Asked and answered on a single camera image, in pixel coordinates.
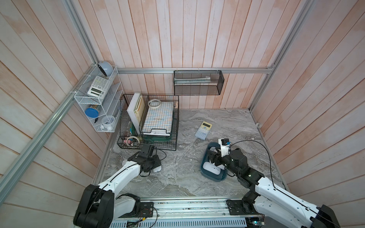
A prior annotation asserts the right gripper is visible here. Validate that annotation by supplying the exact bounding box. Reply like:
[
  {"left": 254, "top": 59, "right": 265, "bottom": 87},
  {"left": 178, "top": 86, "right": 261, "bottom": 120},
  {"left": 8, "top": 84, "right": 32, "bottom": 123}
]
[{"left": 207, "top": 146, "right": 240, "bottom": 178}]

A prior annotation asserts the white mouse underside up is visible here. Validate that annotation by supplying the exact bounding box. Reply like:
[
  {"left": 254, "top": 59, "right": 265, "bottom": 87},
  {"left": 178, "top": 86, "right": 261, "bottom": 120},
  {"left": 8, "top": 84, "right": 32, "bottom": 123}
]
[{"left": 203, "top": 161, "right": 221, "bottom": 175}]

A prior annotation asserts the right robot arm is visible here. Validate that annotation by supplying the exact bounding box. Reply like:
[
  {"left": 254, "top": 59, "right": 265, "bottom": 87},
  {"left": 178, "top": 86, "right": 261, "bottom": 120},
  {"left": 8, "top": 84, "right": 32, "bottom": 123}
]
[{"left": 206, "top": 149, "right": 340, "bottom": 228}]

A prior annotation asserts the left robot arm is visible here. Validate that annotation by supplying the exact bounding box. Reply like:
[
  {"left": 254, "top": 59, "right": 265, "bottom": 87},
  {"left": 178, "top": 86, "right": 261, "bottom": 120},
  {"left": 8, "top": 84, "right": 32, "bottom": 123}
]
[{"left": 73, "top": 144, "right": 162, "bottom": 228}]

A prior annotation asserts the teal plastic storage box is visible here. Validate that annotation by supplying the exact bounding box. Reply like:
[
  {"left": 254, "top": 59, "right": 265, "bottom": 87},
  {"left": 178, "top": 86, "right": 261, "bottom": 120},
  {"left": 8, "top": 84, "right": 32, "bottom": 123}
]
[{"left": 200, "top": 142, "right": 227, "bottom": 182}]

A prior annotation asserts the green zipper pouch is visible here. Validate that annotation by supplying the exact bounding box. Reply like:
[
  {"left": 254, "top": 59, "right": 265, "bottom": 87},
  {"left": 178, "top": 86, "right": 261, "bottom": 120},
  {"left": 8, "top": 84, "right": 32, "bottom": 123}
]
[{"left": 143, "top": 135, "right": 172, "bottom": 143}]

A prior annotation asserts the yellow blue calculator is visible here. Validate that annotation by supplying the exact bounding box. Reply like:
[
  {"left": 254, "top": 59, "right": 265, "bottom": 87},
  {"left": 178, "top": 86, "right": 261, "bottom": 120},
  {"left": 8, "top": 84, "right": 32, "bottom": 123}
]
[{"left": 195, "top": 121, "right": 212, "bottom": 140}]

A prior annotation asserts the tape roll in organizer tray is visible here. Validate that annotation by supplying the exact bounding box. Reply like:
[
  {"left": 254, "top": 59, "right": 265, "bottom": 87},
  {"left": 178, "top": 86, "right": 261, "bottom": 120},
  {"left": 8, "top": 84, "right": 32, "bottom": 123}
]
[{"left": 125, "top": 136, "right": 141, "bottom": 147}]

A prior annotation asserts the checkered folio book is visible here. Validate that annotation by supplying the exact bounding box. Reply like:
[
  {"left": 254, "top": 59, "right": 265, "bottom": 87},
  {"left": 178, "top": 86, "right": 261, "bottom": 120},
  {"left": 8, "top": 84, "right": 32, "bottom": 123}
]
[{"left": 142, "top": 102, "right": 175, "bottom": 136}]

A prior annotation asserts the white upright binder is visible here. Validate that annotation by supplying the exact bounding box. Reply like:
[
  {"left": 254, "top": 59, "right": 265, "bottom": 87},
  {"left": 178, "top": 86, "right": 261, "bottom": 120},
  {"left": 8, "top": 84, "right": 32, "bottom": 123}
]
[{"left": 127, "top": 93, "right": 143, "bottom": 135}]

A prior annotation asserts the white tape roll on organizer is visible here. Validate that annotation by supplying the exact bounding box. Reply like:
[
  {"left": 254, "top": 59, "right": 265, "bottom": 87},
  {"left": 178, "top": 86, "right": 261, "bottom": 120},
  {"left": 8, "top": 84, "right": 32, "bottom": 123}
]
[{"left": 147, "top": 99, "right": 162, "bottom": 109}]

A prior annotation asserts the blue lid container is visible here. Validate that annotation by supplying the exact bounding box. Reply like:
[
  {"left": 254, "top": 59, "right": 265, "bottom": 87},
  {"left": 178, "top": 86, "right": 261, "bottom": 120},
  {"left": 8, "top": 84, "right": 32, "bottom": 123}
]
[{"left": 85, "top": 104, "right": 100, "bottom": 118}]

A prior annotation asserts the ruler in mesh basket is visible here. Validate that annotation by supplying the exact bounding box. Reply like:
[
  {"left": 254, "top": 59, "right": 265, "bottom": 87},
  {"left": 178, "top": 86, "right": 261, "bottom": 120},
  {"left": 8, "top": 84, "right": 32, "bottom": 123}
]
[{"left": 174, "top": 77, "right": 212, "bottom": 85}]

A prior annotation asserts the white desk calculator on shelf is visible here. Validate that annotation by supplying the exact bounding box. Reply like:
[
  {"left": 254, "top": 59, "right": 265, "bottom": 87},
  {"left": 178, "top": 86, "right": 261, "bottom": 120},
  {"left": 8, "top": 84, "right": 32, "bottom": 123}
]
[{"left": 87, "top": 76, "right": 111, "bottom": 99}]

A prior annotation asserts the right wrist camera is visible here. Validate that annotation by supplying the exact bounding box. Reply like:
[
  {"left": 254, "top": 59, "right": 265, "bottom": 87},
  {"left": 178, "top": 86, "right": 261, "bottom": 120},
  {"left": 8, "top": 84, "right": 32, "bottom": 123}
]
[{"left": 218, "top": 138, "right": 231, "bottom": 157}]

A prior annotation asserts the black wire desk organizer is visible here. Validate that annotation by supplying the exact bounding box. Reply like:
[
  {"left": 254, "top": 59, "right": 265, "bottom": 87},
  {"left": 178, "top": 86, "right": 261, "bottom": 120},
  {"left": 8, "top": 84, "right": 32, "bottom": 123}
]
[{"left": 117, "top": 93, "right": 179, "bottom": 151}]

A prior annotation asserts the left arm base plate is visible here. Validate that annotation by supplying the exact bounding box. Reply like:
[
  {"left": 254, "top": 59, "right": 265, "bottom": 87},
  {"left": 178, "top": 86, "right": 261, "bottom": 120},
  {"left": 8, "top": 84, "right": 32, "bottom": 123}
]
[{"left": 121, "top": 193, "right": 154, "bottom": 218}]

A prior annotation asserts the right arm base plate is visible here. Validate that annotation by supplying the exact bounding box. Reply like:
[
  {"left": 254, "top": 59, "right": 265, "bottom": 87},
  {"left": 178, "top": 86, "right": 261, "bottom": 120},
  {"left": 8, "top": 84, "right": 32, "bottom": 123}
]
[{"left": 226, "top": 190, "right": 266, "bottom": 215}]

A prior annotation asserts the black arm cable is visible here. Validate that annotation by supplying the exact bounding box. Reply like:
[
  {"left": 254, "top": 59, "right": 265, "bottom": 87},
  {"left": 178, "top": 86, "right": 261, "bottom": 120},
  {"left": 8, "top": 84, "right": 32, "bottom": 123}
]
[{"left": 229, "top": 139, "right": 340, "bottom": 226}]

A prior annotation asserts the black mesh wall basket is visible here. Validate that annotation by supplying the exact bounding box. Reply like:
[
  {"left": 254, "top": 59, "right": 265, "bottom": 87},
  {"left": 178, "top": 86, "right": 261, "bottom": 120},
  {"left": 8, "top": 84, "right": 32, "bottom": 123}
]
[{"left": 174, "top": 70, "right": 225, "bottom": 96}]

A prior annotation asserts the white wire wall shelf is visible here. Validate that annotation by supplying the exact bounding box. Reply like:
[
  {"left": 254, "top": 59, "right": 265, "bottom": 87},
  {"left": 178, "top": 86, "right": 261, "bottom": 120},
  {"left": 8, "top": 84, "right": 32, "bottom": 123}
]
[{"left": 74, "top": 65, "right": 123, "bottom": 133}]

